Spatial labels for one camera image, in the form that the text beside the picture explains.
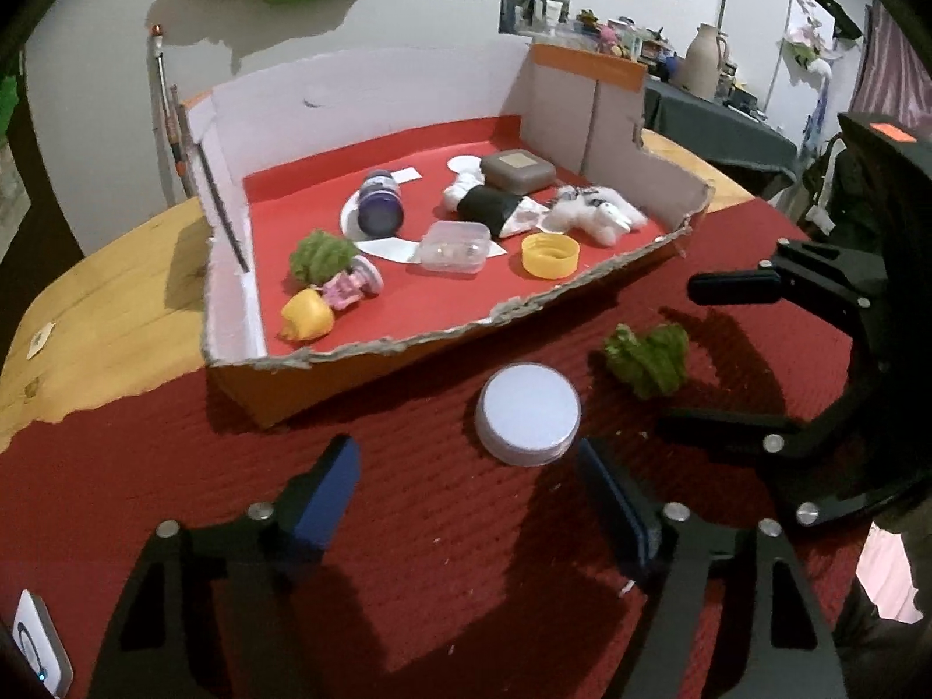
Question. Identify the black and white plush toy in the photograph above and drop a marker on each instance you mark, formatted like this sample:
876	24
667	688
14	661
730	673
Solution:
488	207

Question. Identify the pink cloth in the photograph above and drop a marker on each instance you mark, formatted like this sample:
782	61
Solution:
888	571

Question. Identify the yellow plastic bottle cap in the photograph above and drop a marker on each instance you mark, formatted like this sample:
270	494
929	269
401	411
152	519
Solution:
551	255

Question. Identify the white round jar lid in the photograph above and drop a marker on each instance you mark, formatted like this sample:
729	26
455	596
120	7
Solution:
528	415

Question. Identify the green plush vegetable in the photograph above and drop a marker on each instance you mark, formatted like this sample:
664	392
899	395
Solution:
320	256
648	358

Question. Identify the striped pink curtain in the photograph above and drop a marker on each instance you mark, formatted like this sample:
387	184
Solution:
888	65

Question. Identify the white pink artificial flowers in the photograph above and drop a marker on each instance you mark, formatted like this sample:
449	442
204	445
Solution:
804	44

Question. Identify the purple jar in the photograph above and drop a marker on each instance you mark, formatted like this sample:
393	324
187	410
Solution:
378	207

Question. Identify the pink toy figure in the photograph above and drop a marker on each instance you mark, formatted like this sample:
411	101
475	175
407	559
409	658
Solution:
608	38

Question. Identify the beige ceramic jug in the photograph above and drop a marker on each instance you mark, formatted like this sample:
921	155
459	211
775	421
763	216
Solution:
703	62

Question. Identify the yellow haired pink doll figure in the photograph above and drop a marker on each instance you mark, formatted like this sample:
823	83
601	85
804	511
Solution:
328	298

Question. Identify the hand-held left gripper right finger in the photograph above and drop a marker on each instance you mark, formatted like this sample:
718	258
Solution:
611	496

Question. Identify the red lined cardboard box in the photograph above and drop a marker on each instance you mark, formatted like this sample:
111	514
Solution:
451	300

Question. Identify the clear plastic container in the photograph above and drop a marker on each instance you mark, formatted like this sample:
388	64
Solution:
453	246

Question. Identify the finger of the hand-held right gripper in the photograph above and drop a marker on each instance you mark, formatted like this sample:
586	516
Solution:
728	428
735	286

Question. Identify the white electronic device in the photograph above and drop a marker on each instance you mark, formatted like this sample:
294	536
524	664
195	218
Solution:
40	641

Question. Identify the white tube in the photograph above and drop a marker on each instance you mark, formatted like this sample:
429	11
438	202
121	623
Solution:
553	14

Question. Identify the white cabinet door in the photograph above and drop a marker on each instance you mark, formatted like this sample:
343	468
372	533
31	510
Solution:
750	22

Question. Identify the white pole with red tip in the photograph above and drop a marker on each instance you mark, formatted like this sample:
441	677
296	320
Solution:
160	87

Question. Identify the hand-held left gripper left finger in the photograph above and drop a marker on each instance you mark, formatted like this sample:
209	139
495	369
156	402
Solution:
331	488

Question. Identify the small white sticker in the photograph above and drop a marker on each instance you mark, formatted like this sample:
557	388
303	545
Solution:
38	341

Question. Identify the brown lidded container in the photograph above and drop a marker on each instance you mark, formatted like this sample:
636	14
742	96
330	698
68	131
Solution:
517	169

